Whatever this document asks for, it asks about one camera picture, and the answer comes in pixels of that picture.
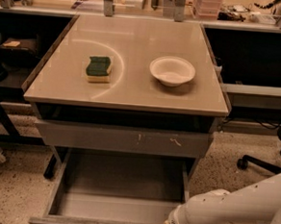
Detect grey drawer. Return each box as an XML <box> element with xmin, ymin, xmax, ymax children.
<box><xmin>36</xmin><ymin>119</ymin><xmax>213</xmax><ymax>159</ymax></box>
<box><xmin>29</xmin><ymin>149</ymin><xmax>191</xmax><ymax>224</ymax></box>

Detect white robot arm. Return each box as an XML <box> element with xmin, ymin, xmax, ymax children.
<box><xmin>164</xmin><ymin>174</ymin><xmax>281</xmax><ymax>224</ymax></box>

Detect grey top drawer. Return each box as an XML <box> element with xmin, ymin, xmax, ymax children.
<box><xmin>36</xmin><ymin>119</ymin><xmax>213</xmax><ymax>159</ymax></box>

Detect grey drawer cabinet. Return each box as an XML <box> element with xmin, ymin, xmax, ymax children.
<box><xmin>15</xmin><ymin>10</ymin><xmax>239</xmax><ymax>186</ymax></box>

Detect white bowl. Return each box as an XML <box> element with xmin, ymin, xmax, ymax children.
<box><xmin>149</xmin><ymin>56</ymin><xmax>195</xmax><ymax>87</ymax></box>

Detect green yellow sponge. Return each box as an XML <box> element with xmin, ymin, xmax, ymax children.
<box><xmin>86</xmin><ymin>56</ymin><xmax>112</xmax><ymax>84</ymax></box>

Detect pink stacked trays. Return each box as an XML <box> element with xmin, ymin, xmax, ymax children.
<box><xmin>192</xmin><ymin>0</ymin><xmax>223</xmax><ymax>20</ymax></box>

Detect dark bag under bench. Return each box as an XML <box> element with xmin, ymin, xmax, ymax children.
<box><xmin>0</xmin><ymin>37</ymin><xmax>38</xmax><ymax>67</ymax></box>

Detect black table frame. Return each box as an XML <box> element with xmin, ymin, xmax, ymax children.
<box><xmin>0</xmin><ymin>90</ymin><xmax>65</xmax><ymax>181</ymax></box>

